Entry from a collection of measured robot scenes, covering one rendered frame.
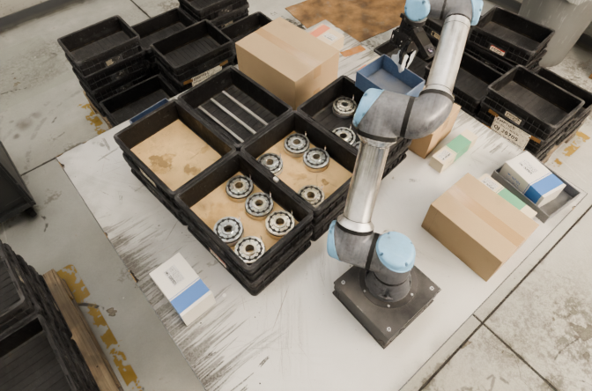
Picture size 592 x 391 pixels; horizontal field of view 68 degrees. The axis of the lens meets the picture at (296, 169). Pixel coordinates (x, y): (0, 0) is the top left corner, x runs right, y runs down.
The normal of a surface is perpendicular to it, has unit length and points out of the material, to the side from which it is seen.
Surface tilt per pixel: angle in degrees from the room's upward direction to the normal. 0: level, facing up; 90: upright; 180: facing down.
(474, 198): 0
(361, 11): 0
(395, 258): 5
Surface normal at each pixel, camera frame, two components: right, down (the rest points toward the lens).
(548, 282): 0.00, -0.61
